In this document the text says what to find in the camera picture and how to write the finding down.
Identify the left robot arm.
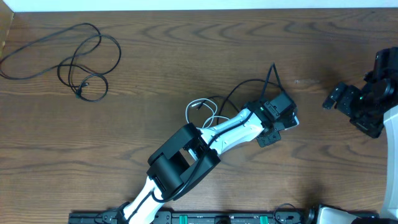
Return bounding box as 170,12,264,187
117,99,299,223

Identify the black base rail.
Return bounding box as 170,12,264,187
68,202,389,224

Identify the long thin black cable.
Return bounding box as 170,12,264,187
0,22,122,103

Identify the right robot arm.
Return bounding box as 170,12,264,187
317,47,397,223

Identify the white USB cable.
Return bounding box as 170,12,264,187
185,98,231,129

